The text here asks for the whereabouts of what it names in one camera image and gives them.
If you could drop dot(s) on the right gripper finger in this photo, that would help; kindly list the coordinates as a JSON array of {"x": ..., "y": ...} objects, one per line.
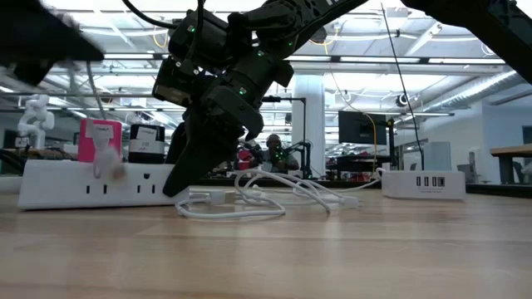
[
  {"x": 203, "y": 158},
  {"x": 178, "y": 143}
]

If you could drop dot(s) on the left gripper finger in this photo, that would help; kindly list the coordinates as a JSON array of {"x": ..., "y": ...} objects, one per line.
[
  {"x": 70, "y": 43},
  {"x": 33, "y": 71}
]

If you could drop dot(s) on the black charger with white label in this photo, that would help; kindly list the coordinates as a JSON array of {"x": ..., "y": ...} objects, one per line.
[{"x": 145, "y": 158}]

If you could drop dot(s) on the pink USB charger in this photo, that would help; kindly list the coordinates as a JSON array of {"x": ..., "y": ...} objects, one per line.
[{"x": 85, "y": 145}]

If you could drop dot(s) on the white power strip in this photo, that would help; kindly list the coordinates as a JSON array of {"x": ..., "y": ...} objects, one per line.
[{"x": 62, "y": 195}]

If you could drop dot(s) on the white USB charging hub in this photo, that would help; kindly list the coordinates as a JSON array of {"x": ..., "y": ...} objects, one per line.
[{"x": 403, "y": 187}]

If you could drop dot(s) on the light blue charger cube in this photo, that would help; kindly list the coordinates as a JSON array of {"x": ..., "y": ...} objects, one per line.
[{"x": 436, "y": 158}]

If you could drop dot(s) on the black background robot arm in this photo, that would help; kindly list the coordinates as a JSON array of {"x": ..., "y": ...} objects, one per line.
[{"x": 306, "y": 158}]

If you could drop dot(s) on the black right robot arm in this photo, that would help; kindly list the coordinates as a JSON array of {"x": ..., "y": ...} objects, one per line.
[{"x": 498, "y": 33}]

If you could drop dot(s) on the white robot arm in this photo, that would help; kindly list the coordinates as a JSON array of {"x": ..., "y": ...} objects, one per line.
[{"x": 37, "y": 120}]

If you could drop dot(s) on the red background object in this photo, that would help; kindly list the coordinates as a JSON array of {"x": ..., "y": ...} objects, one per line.
[{"x": 245, "y": 160}]

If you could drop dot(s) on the person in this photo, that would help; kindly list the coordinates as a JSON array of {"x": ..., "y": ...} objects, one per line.
[{"x": 278, "y": 160}]

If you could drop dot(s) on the black gantry stand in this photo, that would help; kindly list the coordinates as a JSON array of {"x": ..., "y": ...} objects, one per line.
[{"x": 304, "y": 124}]

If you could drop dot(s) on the white pillar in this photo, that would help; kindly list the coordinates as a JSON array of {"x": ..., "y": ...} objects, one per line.
[{"x": 309, "y": 104}]

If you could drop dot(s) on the black monitor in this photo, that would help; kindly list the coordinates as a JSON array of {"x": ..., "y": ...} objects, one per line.
[{"x": 357, "y": 128}]

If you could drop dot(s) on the ceiling light bar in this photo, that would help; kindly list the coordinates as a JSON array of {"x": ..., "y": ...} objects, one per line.
[{"x": 374, "y": 59}]

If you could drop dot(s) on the wooden side table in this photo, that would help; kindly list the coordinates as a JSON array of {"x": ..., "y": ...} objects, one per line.
[{"x": 511, "y": 150}]

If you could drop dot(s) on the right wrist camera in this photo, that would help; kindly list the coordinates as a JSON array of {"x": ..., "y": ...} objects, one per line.
[{"x": 172, "y": 83}]

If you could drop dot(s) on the black aluminium table frame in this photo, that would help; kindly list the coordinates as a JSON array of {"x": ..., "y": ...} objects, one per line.
[{"x": 498, "y": 189}]

